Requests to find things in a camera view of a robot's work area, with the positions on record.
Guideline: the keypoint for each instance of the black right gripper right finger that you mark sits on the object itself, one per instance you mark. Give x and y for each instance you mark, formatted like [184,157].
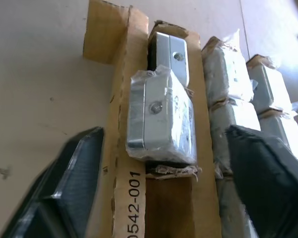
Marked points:
[270,186]

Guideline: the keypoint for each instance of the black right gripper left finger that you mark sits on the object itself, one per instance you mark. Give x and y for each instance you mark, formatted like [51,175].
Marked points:
[64,193]

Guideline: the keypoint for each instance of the brown cardboard divider tray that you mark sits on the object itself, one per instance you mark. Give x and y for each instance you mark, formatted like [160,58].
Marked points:
[131,198]

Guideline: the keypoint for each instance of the plastic-wrapped silver camera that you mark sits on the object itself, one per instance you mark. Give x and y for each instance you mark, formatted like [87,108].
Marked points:
[280,129]
[226,69]
[161,119]
[268,84]
[223,129]
[229,208]

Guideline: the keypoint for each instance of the unwrapped silver camera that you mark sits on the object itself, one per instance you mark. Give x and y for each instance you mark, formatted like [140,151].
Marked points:
[175,48]

